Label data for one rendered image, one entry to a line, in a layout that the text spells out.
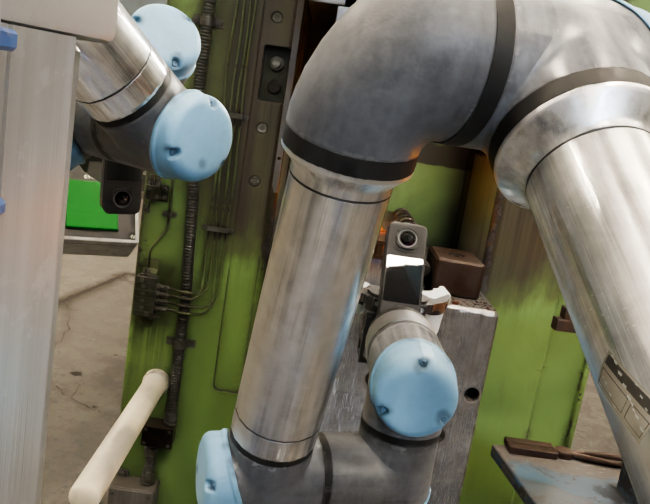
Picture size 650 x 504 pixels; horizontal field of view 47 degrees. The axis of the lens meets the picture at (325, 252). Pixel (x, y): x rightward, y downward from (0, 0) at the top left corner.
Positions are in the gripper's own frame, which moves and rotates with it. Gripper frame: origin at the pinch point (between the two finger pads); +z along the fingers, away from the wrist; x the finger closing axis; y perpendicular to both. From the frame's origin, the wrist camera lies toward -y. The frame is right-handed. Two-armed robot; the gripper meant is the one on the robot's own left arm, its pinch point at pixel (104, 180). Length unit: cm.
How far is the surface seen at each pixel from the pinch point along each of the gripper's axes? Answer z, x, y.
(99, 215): 9.6, -1.0, -1.7
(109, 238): 10.4, -2.6, -5.0
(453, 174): 33, -85, 23
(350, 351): 12.2, -42.6, -21.9
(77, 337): 250, -31, 22
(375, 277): 10.0, -47.5, -9.3
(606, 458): 2, -86, -42
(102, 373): 214, -36, 1
